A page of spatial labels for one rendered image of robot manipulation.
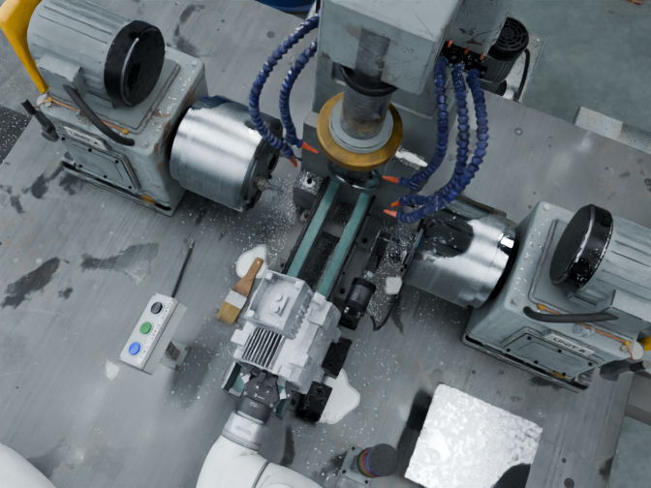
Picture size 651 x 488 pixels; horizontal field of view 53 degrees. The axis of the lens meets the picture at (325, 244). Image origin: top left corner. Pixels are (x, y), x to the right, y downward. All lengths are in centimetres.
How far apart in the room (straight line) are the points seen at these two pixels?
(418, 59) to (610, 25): 257
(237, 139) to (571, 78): 210
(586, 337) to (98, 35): 122
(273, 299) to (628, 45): 253
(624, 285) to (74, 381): 131
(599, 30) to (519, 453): 237
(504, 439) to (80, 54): 129
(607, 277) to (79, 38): 118
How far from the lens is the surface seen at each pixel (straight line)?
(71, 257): 190
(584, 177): 211
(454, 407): 165
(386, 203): 177
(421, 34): 104
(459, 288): 153
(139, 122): 158
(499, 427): 168
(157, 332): 149
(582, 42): 348
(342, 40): 112
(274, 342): 145
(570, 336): 152
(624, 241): 140
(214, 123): 157
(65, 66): 153
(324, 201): 174
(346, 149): 134
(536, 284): 150
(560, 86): 329
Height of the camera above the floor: 251
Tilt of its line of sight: 70 degrees down
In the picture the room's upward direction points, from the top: 10 degrees clockwise
